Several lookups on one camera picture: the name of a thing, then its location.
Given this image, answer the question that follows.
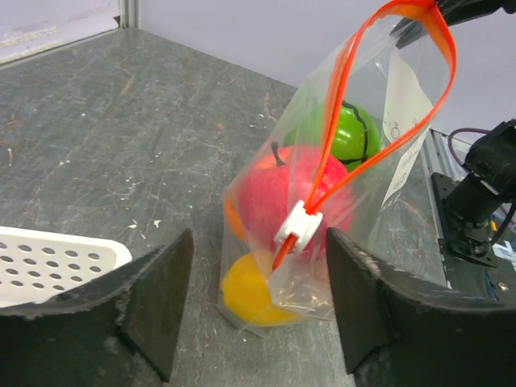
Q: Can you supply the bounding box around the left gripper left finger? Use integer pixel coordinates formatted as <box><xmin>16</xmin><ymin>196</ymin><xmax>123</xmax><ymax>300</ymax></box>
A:
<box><xmin>1</xmin><ymin>228</ymin><xmax>194</xmax><ymax>386</ymax></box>

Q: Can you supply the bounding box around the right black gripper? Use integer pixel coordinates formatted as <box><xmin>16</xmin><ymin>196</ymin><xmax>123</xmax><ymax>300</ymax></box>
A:
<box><xmin>390</xmin><ymin>0</ymin><xmax>516</xmax><ymax>48</ymax></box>

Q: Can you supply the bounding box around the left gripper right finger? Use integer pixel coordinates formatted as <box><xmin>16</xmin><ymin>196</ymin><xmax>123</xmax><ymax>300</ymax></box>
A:
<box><xmin>327</xmin><ymin>227</ymin><xmax>515</xmax><ymax>386</ymax></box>

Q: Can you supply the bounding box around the white perforated plastic basket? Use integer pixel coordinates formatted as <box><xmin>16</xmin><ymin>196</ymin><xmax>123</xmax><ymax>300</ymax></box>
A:
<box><xmin>1</xmin><ymin>227</ymin><xmax>132</xmax><ymax>308</ymax></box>

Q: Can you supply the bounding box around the green watermelon toy ball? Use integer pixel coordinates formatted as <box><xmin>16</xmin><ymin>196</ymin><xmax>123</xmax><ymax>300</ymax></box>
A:
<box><xmin>283</xmin><ymin>101</ymin><xmax>381</xmax><ymax>173</ymax></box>

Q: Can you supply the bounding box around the yellow toy lemon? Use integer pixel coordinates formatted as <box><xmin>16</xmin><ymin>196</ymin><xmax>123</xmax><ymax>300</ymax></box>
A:
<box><xmin>221</xmin><ymin>251</ymin><xmax>302</xmax><ymax>327</ymax></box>

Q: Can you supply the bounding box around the clear orange zip top bag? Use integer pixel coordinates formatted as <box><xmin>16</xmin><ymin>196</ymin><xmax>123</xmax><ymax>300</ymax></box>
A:
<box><xmin>218</xmin><ymin>1</ymin><xmax>457</xmax><ymax>335</ymax></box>

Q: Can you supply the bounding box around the orange toy fruit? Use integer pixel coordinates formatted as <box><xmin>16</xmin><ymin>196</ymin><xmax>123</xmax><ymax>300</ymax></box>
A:
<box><xmin>223</xmin><ymin>198</ymin><xmax>245</xmax><ymax>241</ymax></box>

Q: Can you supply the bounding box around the pink red toy fruit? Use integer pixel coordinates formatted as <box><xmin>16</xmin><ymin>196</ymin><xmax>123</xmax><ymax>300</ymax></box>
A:
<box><xmin>237</xmin><ymin>142</ymin><xmax>354</xmax><ymax>252</ymax></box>

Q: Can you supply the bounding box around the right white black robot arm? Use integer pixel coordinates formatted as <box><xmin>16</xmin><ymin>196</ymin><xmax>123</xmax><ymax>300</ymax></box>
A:
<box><xmin>391</xmin><ymin>1</ymin><xmax>515</xmax><ymax>268</ymax></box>

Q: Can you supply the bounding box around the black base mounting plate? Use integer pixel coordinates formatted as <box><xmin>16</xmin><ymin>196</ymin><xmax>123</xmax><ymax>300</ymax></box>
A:
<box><xmin>431</xmin><ymin>173</ymin><xmax>515</xmax><ymax>305</ymax></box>

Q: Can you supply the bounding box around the aluminium frame rail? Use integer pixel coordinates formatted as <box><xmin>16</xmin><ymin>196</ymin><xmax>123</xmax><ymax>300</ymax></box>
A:
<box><xmin>1</xmin><ymin>0</ymin><xmax>139</xmax><ymax>65</ymax></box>

